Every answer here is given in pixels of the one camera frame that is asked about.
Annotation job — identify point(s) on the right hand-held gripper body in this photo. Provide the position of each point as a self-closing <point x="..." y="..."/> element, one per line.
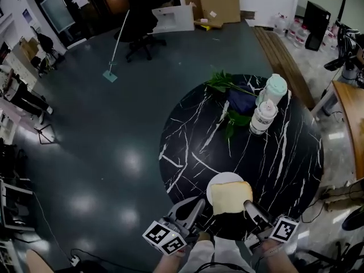
<point x="283" y="229"/>

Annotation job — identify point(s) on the grey robot device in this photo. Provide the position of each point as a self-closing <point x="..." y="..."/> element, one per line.
<point x="348" y="53"/>

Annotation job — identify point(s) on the black marble round table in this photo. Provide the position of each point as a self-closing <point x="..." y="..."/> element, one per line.
<point x="273" y="158"/>

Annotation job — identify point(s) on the white bottle pink lid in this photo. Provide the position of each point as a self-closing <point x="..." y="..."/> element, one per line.
<point x="263" y="116"/>

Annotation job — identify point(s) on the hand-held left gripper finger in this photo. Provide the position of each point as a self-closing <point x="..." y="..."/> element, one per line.
<point x="199" y="210"/>
<point x="179" y="207"/>

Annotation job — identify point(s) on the person's right forearm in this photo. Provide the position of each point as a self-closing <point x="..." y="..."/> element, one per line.
<point x="273" y="259"/>

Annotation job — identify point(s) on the clear water jug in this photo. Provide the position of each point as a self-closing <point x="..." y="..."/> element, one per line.
<point x="280" y="24"/>
<point x="301" y="35"/>

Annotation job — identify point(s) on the toasted bread slice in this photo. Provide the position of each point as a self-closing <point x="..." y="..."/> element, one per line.
<point x="230" y="198"/>

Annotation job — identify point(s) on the wooden floor planks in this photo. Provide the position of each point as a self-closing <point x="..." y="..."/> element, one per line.
<point x="281" y="64"/>

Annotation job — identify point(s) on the black tripod stand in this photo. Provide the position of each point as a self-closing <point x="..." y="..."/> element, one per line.
<point x="45" y="132"/>

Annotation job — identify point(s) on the person's left forearm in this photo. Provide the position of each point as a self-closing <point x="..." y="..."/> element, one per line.
<point x="167" y="264"/>

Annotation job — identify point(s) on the green leafy plant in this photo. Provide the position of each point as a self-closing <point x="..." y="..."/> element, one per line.
<point x="221" y="82"/>

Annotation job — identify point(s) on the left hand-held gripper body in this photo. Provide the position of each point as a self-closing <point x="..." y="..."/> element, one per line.
<point x="165" y="235"/>

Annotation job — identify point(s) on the mint lid bottle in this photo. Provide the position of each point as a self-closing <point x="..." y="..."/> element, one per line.
<point x="274" y="88"/>

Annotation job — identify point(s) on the black office chair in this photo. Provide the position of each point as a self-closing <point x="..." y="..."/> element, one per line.
<point x="139" y="18"/>

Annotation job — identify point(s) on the person's black shoe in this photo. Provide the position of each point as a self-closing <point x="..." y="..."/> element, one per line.
<point x="354" y="220"/>

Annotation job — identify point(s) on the curved wooden desk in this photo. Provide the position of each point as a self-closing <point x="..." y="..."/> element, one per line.
<point x="352" y="118"/>

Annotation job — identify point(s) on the dark blue cloth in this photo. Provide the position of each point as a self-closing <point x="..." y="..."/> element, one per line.
<point x="241" y="99"/>

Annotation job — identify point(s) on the white round plate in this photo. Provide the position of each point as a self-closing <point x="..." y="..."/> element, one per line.
<point x="223" y="178"/>

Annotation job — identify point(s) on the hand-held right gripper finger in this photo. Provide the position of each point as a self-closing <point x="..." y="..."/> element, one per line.
<point x="249" y="209"/>

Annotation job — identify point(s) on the white power strip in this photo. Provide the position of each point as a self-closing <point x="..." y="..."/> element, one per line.
<point x="74" y="260"/>

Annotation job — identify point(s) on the black computer tower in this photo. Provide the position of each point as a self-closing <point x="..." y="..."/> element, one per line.
<point x="316" y="24"/>

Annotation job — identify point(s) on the white cabinet panel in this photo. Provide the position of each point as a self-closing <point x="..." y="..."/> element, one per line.
<point x="173" y="18"/>

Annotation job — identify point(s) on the large brown cardboard sheet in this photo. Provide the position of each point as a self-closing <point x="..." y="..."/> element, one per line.
<point x="219" y="1"/>

